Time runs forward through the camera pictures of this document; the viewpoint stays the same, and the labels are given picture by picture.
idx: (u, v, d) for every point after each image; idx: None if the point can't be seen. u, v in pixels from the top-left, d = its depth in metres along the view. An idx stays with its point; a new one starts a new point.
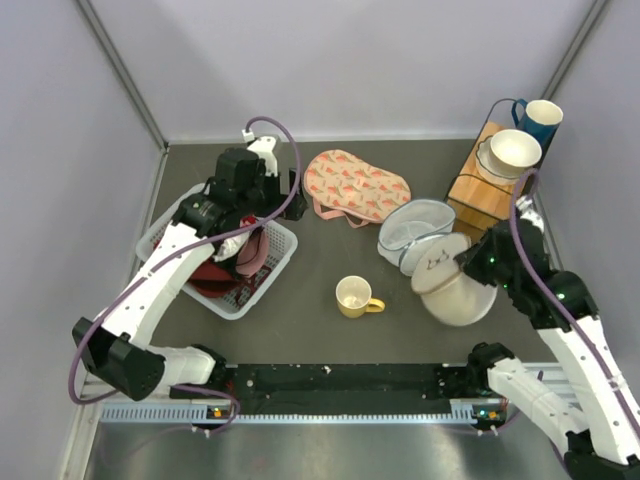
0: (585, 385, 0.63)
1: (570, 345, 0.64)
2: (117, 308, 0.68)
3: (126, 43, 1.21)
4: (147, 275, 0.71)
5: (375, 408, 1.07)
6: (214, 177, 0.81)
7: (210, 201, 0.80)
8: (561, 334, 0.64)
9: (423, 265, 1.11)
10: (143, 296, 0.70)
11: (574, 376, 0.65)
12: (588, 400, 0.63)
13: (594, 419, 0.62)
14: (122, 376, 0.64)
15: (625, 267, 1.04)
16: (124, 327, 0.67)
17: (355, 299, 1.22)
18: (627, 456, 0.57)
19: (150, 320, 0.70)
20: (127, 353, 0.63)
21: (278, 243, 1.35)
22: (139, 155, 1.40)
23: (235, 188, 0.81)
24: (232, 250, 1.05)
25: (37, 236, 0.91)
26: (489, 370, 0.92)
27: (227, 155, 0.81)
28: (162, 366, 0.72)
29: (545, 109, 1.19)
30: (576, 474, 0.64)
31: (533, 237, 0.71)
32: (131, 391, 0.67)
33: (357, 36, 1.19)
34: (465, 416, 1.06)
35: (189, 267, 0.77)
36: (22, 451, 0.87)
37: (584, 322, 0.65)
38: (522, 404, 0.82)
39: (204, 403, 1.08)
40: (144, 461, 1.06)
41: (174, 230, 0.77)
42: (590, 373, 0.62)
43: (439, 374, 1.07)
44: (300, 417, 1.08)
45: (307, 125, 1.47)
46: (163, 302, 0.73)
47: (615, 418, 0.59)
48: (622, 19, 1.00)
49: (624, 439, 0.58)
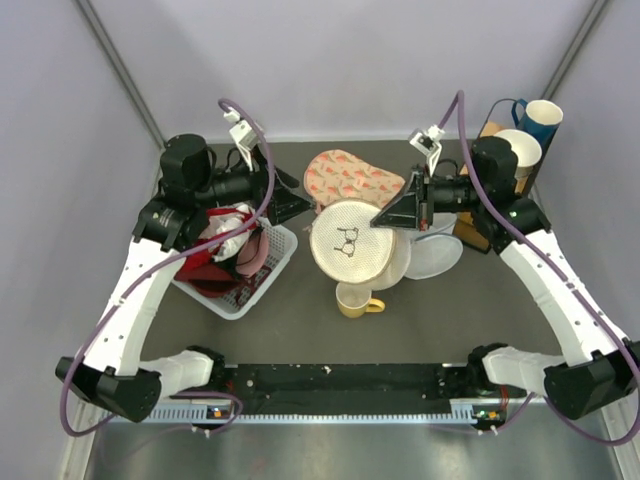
0: (546, 294, 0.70)
1: (526, 256, 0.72)
2: (97, 342, 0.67)
3: (126, 43, 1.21)
4: (118, 302, 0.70)
5: (375, 409, 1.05)
6: (163, 180, 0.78)
7: (169, 207, 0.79)
8: (516, 246, 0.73)
9: (337, 265, 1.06)
10: (119, 325, 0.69)
11: (537, 288, 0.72)
12: (553, 308, 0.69)
13: (560, 326, 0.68)
14: (117, 406, 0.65)
15: (627, 267, 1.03)
16: (107, 361, 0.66)
17: (355, 299, 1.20)
18: (590, 351, 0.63)
19: (132, 347, 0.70)
20: (116, 387, 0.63)
21: (278, 243, 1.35)
22: (139, 155, 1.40)
23: (189, 187, 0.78)
24: (232, 250, 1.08)
25: (37, 237, 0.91)
26: (484, 360, 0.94)
27: (168, 153, 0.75)
28: (158, 383, 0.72)
29: (544, 109, 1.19)
30: (551, 397, 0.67)
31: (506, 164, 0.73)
32: (130, 417, 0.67)
33: (358, 36, 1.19)
34: (465, 416, 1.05)
35: (161, 282, 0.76)
36: (22, 451, 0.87)
37: (537, 235, 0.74)
38: (511, 372, 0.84)
39: (204, 403, 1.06)
40: (144, 461, 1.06)
41: (139, 248, 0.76)
42: (548, 280, 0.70)
43: (439, 374, 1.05)
44: (300, 417, 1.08)
45: (307, 125, 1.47)
46: (142, 326, 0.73)
47: (577, 318, 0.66)
48: (622, 19, 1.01)
49: (587, 336, 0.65)
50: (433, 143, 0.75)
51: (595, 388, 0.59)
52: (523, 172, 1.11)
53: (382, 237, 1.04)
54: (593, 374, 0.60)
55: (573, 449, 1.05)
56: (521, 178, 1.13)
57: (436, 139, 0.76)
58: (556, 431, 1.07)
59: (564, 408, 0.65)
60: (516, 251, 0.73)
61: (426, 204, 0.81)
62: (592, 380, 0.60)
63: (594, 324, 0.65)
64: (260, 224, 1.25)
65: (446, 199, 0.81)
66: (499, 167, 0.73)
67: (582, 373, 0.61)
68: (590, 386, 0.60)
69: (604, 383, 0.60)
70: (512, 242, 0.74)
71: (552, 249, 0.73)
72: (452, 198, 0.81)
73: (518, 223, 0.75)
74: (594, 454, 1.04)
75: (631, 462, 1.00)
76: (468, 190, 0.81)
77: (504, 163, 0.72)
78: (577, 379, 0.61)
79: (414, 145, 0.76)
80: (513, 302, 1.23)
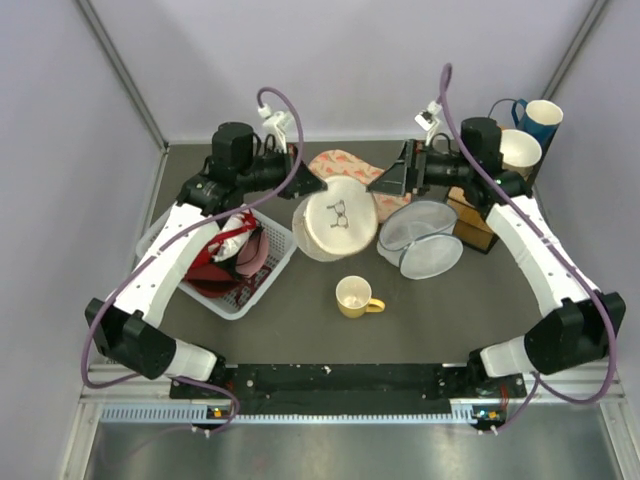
0: (523, 250, 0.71)
1: (507, 217, 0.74)
2: (129, 287, 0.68)
3: (126, 43, 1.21)
4: (156, 254, 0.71)
5: (375, 409, 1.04)
6: (211, 155, 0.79)
7: (212, 181, 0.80)
8: (498, 208, 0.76)
9: (336, 241, 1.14)
10: (153, 275, 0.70)
11: (514, 247, 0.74)
12: (529, 264, 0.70)
13: (535, 278, 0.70)
14: (137, 353, 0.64)
15: (626, 267, 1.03)
16: (136, 304, 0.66)
17: (355, 299, 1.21)
18: (561, 297, 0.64)
19: (161, 299, 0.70)
20: (141, 331, 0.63)
21: (278, 243, 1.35)
22: (139, 155, 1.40)
23: (234, 165, 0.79)
24: (232, 250, 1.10)
25: (36, 238, 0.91)
26: (482, 353, 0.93)
27: (221, 131, 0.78)
28: (173, 345, 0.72)
29: (545, 109, 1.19)
30: (531, 356, 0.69)
31: (493, 135, 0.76)
32: (145, 370, 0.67)
33: (358, 37, 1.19)
34: (465, 416, 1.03)
35: (198, 245, 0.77)
36: (22, 451, 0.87)
37: (521, 200, 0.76)
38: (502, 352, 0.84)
39: (204, 403, 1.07)
40: (145, 461, 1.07)
41: (179, 213, 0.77)
42: (525, 237, 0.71)
43: (439, 374, 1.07)
44: (300, 417, 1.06)
45: (307, 126, 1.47)
46: (173, 282, 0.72)
47: (550, 269, 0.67)
48: (622, 19, 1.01)
49: (559, 284, 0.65)
50: (433, 115, 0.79)
51: (564, 331, 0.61)
52: (523, 172, 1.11)
53: (366, 202, 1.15)
54: (562, 319, 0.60)
55: (572, 450, 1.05)
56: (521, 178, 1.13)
57: (435, 113, 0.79)
58: (556, 431, 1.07)
59: (542, 361, 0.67)
60: (499, 212, 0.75)
61: (419, 172, 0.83)
62: (562, 325, 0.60)
63: (566, 275, 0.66)
64: (260, 225, 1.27)
65: (438, 173, 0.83)
66: (484, 139, 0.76)
67: (555, 320, 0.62)
68: (559, 328, 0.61)
69: (575, 329, 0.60)
70: (496, 206, 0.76)
71: (532, 212, 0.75)
72: (443, 171, 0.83)
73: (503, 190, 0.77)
74: (594, 455, 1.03)
75: (631, 463, 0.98)
76: (459, 164, 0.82)
77: (488, 134, 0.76)
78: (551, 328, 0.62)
79: (418, 122, 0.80)
80: (512, 302, 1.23)
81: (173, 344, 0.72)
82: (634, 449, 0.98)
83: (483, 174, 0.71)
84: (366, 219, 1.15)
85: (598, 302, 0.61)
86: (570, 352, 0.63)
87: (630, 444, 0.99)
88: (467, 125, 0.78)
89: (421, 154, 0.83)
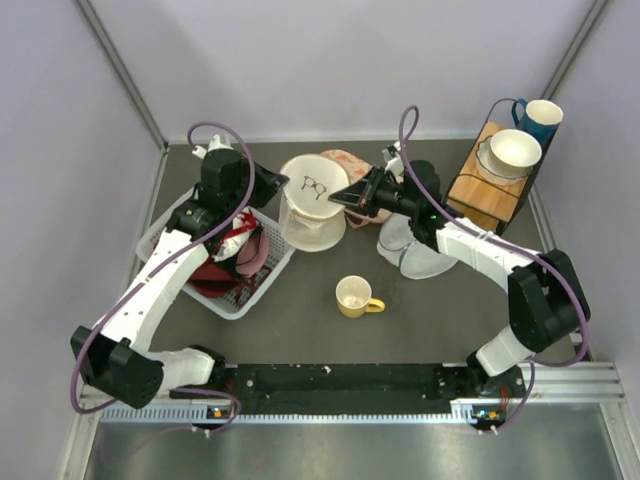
0: (470, 251, 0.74)
1: (447, 233, 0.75)
2: (116, 315, 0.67)
3: (126, 43, 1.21)
4: (145, 280, 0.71)
5: (375, 409, 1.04)
6: (200, 183, 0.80)
7: (202, 208, 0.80)
8: (439, 232, 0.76)
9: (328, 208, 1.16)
10: (141, 302, 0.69)
11: (464, 255, 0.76)
12: (482, 260, 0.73)
13: (494, 270, 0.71)
14: (123, 382, 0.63)
15: (626, 267, 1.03)
16: (123, 333, 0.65)
17: (356, 299, 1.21)
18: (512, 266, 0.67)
19: (148, 326, 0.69)
20: (129, 358, 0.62)
21: (278, 242, 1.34)
22: (139, 155, 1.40)
23: (223, 192, 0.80)
24: (232, 250, 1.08)
25: (37, 239, 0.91)
26: (478, 355, 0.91)
27: (209, 159, 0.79)
28: (161, 372, 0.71)
29: (545, 109, 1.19)
30: (525, 340, 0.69)
31: (433, 180, 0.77)
32: (131, 399, 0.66)
33: (358, 38, 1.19)
34: (465, 416, 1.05)
35: (187, 270, 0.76)
36: (23, 451, 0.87)
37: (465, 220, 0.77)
38: (499, 351, 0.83)
39: (204, 403, 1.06)
40: (145, 461, 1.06)
41: (169, 238, 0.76)
42: (463, 239, 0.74)
43: (439, 374, 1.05)
44: (300, 417, 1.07)
45: (307, 126, 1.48)
46: (160, 309, 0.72)
47: (496, 253, 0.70)
48: (623, 19, 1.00)
49: (508, 260, 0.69)
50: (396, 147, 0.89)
51: (524, 289, 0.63)
52: (523, 171, 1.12)
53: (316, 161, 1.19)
54: (520, 282, 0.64)
55: (573, 450, 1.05)
56: (521, 178, 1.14)
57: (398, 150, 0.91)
58: (557, 432, 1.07)
59: (532, 338, 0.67)
60: (440, 233, 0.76)
61: (369, 188, 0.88)
62: (521, 287, 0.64)
63: (510, 253, 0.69)
64: (260, 224, 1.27)
65: (387, 196, 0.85)
66: (426, 187, 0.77)
67: (516, 288, 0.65)
68: (521, 292, 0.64)
69: (533, 289, 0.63)
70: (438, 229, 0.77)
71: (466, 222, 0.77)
72: (391, 195, 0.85)
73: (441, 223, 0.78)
74: (594, 454, 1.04)
75: (631, 463, 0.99)
76: (405, 198, 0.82)
77: (430, 182, 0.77)
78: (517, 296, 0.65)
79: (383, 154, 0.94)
80: None
81: (161, 370, 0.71)
82: (634, 448, 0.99)
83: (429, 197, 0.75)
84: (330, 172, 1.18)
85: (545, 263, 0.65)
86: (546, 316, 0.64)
87: (631, 444, 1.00)
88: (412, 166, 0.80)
89: (377, 174, 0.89)
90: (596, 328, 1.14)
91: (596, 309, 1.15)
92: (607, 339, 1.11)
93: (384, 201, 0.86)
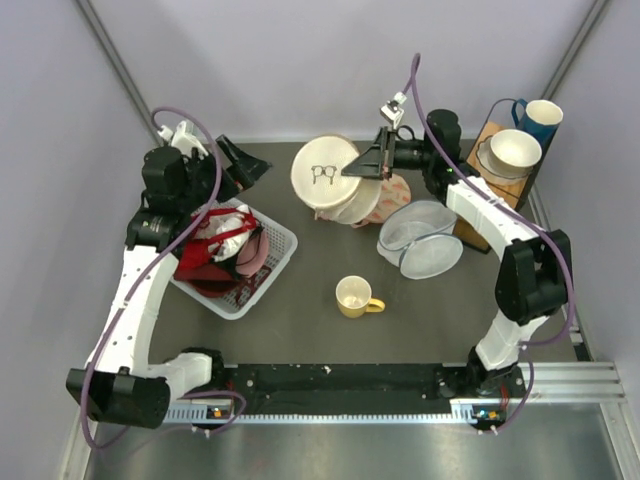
0: (477, 215, 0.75)
1: (460, 192, 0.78)
2: (107, 347, 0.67)
3: (126, 42, 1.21)
4: (123, 305, 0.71)
5: (375, 409, 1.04)
6: (146, 191, 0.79)
7: (157, 216, 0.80)
8: (452, 187, 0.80)
9: (344, 189, 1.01)
10: (126, 327, 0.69)
11: (473, 217, 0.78)
12: (486, 226, 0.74)
13: (495, 238, 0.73)
14: (135, 406, 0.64)
15: (626, 267, 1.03)
16: (120, 362, 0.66)
17: (356, 299, 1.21)
18: (512, 238, 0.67)
19: (141, 346, 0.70)
20: (133, 385, 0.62)
21: (277, 243, 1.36)
22: (138, 155, 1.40)
23: (173, 194, 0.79)
24: (232, 250, 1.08)
25: (36, 238, 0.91)
26: (477, 349, 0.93)
27: (148, 164, 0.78)
28: (168, 388, 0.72)
29: (544, 109, 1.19)
30: (504, 305, 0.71)
31: (452, 132, 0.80)
32: (146, 421, 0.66)
33: (358, 37, 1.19)
34: (465, 416, 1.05)
35: (161, 282, 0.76)
36: (23, 451, 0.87)
37: (478, 181, 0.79)
38: (496, 341, 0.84)
39: (204, 403, 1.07)
40: (144, 461, 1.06)
41: (133, 256, 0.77)
42: (476, 203, 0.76)
43: (439, 374, 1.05)
44: (300, 417, 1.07)
45: (307, 126, 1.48)
46: (147, 327, 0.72)
47: (500, 221, 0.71)
48: (622, 18, 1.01)
49: (510, 230, 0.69)
50: (399, 102, 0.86)
51: (517, 263, 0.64)
52: (523, 171, 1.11)
53: (319, 143, 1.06)
54: (515, 254, 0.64)
55: (573, 450, 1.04)
56: (521, 178, 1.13)
57: (400, 103, 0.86)
58: (557, 431, 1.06)
59: (512, 306, 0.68)
60: (453, 190, 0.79)
61: (387, 152, 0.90)
62: (514, 259, 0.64)
63: (515, 223, 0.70)
64: (260, 224, 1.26)
65: (406, 156, 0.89)
66: (445, 137, 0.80)
67: (508, 258, 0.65)
68: (513, 264, 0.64)
69: (526, 262, 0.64)
70: (449, 185, 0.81)
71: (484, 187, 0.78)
72: (410, 153, 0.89)
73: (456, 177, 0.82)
74: (595, 454, 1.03)
75: (631, 463, 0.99)
76: (426, 151, 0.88)
77: (448, 132, 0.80)
78: (508, 266, 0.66)
79: (384, 111, 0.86)
80: None
81: (167, 387, 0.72)
82: (634, 448, 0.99)
83: (445, 156, 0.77)
84: (335, 152, 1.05)
85: (547, 239, 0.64)
86: (533, 288, 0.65)
87: (631, 444, 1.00)
88: (431, 117, 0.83)
89: (388, 136, 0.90)
90: (597, 327, 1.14)
91: (596, 309, 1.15)
92: (607, 338, 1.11)
93: (404, 160, 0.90)
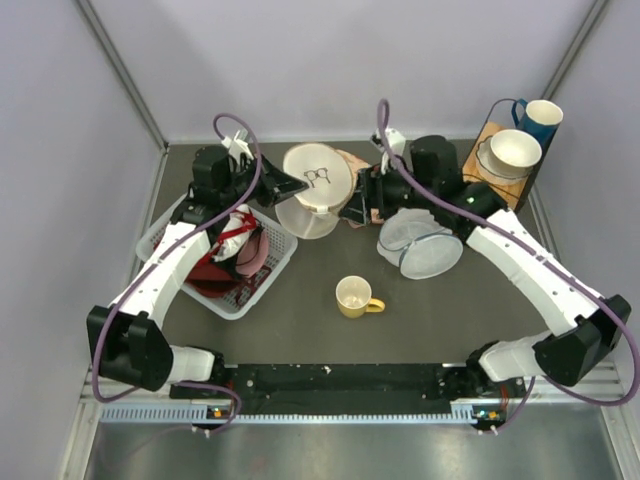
0: (519, 271, 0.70)
1: (494, 240, 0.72)
2: (132, 294, 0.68)
3: (126, 43, 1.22)
4: (157, 262, 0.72)
5: (375, 409, 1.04)
6: (193, 182, 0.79)
7: (201, 205, 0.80)
8: (480, 231, 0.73)
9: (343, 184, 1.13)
10: (155, 280, 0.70)
11: (508, 266, 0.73)
12: (528, 285, 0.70)
13: (542, 301, 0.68)
14: (141, 355, 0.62)
15: (626, 267, 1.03)
16: (141, 306, 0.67)
17: (355, 299, 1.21)
18: (574, 318, 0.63)
19: (161, 303, 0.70)
20: (148, 331, 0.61)
21: (278, 242, 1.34)
22: (138, 155, 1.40)
23: (217, 187, 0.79)
24: (232, 250, 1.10)
25: (36, 237, 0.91)
26: (480, 361, 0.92)
27: (198, 158, 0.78)
28: (172, 358, 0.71)
29: (544, 109, 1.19)
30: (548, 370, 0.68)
31: (448, 154, 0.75)
32: (146, 382, 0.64)
33: (358, 38, 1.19)
34: (465, 416, 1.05)
35: (192, 257, 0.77)
36: (23, 450, 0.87)
37: (498, 215, 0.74)
38: (507, 362, 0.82)
39: (204, 403, 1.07)
40: (144, 461, 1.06)
41: (174, 229, 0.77)
42: (517, 258, 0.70)
43: (439, 373, 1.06)
44: (300, 417, 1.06)
45: (307, 126, 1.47)
46: (171, 289, 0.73)
47: (553, 288, 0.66)
48: (622, 18, 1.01)
49: (567, 303, 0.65)
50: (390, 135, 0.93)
51: (587, 351, 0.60)
52: (523, 171, 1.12)
53: (302, 153, 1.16)
54: (582, 339, 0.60)
55: (572, 450, 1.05)
56: (521, 178, 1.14)
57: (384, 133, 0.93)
58: (556, 432, 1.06)
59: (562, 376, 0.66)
60: (483, 235, 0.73)
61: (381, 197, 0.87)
62: (582, 346, 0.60)
63: (569, 290, 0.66)
64: (259, 224, 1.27)
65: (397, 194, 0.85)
66: (439, 158, 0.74)
67: (572, 341, 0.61)
68: (578, 349, 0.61)
69: (591, 345, 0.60)
70: (476, 228, 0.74)
71: (514, 226, 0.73)
72: (401, 193, 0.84)
73: (476, 208, 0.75)
74: (595, 455, 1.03)
75: (631, 463, 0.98)
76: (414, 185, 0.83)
77: (443, 153, 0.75)
78: (569, 348, 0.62)
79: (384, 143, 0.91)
80: (512, 302, 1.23)
81: (171, 356, 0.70)
82: (634, 448, 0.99)
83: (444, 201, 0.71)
84: (317, 155, 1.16)
85: (619, 321, 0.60)
86: (590, 362, 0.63)
87: (630, 443, 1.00)
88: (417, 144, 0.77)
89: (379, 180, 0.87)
90: None
91: None
92: None
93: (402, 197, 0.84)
